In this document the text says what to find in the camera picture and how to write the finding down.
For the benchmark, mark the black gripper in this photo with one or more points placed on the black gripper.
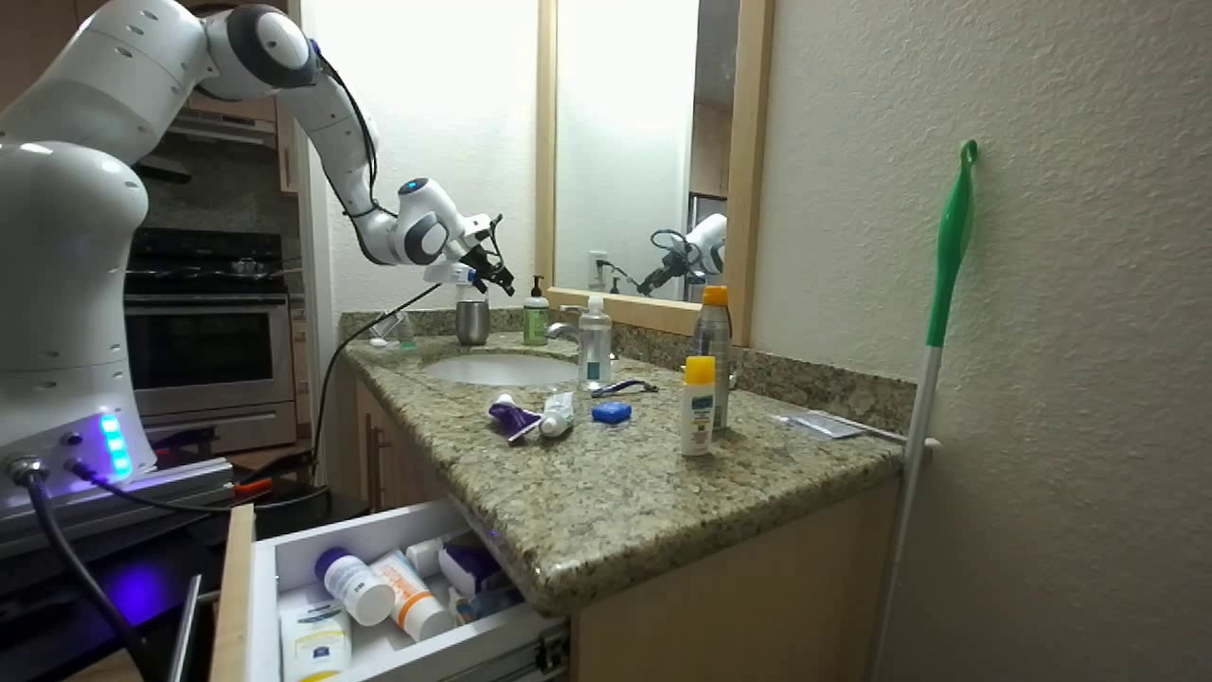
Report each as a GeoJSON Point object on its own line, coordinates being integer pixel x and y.
{"type": "Point", "coordinates": [483, 254]}

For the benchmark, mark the purple toothpaste tube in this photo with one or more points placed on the purple toothpaste tube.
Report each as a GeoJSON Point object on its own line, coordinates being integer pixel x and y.
{"type": "Point", "coordinates": [510, 420]}

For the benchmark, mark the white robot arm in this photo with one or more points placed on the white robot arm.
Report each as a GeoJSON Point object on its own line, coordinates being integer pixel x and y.
{"type": "Point", "coordinates": [71, 204]}

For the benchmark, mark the grey metal cup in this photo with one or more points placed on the grey metal cup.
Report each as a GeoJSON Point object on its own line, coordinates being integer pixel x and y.
{"type": "Point", "coordinates": [470, 316]}

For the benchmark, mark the green soap dispenser bottle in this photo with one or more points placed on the green soap dispenser bottle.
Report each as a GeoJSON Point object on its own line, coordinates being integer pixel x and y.
{"type": "Point", "coordinates": [536, 314]}

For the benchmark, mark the chrome faucet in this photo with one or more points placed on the chrome faucet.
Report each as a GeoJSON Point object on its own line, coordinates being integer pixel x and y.
{"type": "Point", "coordinates": [566, 326]}

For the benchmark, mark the white sink basin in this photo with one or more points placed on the white sink basin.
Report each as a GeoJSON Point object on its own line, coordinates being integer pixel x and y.
{"type": "Point", "coordinates": [501, 368]}

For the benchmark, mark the clear plastic bottle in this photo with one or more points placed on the clear plastic bottle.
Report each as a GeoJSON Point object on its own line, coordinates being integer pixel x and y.
{"type": "Point", "coordinates": [595, 342]}

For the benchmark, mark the white bottle yellow cap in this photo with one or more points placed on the white bottle yellow cap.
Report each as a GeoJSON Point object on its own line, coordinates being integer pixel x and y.
{"type": "Point", "coordinates": [700, 396]}

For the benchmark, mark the wood framed mirror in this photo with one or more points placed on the wood framed mirror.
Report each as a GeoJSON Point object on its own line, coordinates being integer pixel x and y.
{"type": "Point", "coordinates": [616, 134]}

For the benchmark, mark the silver spray can orange cap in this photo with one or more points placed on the silver spray can orange cap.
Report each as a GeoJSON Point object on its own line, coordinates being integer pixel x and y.
{"type": "Point", "coordinates": [713, 340]}

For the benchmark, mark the blue box in drawer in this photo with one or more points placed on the blue box in drawer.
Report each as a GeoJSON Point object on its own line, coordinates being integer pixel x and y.
{"type": "Point", "coordinates": [470, 570]}

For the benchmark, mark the stainless steel oven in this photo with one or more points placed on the stainless steel oven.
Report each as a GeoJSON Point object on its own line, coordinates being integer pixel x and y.
{"type": "Point", "coordinates": [209, 342]}

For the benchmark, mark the open white drawer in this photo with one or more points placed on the open white drawer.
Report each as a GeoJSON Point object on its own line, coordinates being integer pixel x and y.
{"type": "Point", "coordinates": [496, 638]}

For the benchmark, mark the white pill bottle blue cap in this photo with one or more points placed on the white pill bottle blue cap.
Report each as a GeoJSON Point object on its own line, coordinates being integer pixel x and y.
{"type": "Point", "coordinates": [354, 584]}

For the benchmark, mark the white orange pill bottle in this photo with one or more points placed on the white orange pill bottle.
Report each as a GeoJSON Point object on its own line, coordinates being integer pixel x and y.
{"type": "Point", "coordinates": [415, 607]}

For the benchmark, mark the white flat packet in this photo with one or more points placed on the white flat packet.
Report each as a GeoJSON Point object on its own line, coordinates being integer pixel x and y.
{"type": "Point", "coordinates": [825, 427]}

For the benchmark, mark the small white box in drawer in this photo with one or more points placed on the small white box in drawer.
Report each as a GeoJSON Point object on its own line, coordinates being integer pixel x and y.
{"type": "Point", "coordinates": [318, 648]}

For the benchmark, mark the wooden vanity cabinet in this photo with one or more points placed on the wooden vanity cabinet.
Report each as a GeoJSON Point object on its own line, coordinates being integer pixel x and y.
{"type": "Point", "coordinates": [749, 566]}

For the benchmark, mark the black robot cart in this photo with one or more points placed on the black robot cart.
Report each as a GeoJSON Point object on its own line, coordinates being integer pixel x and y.
{"type": "Point", "coordinates": [136, 598]}

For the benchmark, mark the green handled mop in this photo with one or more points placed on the green handled mop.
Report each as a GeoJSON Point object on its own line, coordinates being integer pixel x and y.
{"type": "Point", "coordinates": [956, 220]}

